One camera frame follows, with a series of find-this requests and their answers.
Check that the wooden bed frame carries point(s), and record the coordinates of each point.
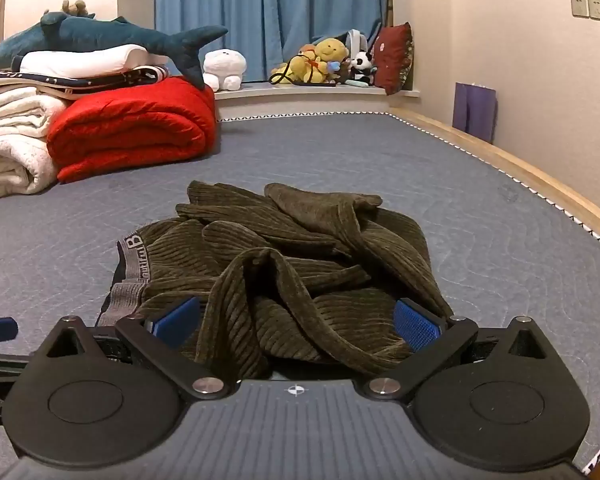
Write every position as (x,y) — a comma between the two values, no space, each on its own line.
(530,176)

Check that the small brown plush toy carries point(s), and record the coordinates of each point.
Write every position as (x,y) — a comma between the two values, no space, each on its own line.
(74,7)

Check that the yellow round-headed plush toy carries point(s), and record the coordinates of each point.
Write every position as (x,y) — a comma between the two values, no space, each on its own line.
(331,52)

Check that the grey quilted mattress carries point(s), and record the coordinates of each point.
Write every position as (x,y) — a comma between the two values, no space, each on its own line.
(480,240)

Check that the white window sill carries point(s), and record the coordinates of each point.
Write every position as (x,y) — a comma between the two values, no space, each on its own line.
(300,100)

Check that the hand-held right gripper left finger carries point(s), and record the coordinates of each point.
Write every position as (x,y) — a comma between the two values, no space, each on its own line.
(176,321)

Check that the white folded blanket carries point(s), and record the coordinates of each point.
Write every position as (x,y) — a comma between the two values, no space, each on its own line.
(10,145)

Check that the purple paper bag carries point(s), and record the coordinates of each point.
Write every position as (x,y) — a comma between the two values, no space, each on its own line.
(475,110)

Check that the white pillow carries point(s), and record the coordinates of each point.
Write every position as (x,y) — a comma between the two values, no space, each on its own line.
(80,60)

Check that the yellow orange plush toy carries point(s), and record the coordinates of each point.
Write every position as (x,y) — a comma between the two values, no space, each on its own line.
(305,70)

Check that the dark star-print folded blanket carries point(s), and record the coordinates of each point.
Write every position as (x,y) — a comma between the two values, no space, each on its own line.
(70,82)

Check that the red folded quilt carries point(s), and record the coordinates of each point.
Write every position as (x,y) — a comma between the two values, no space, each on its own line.
(130,125)

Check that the panda plush toy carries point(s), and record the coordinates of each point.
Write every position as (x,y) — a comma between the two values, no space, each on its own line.
(362,66)

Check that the white round plush toy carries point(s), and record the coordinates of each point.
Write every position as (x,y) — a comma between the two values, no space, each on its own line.
(224,67)

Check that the blue curtain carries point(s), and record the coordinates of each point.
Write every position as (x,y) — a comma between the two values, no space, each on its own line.
(270,15)

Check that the blue shark plush toy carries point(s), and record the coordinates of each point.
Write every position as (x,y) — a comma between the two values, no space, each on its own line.
(105,35)

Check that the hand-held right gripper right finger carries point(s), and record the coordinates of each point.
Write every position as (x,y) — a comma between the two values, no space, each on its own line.
(416,326)

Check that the dark red cushion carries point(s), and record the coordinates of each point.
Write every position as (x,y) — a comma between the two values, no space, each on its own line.
(392,57)

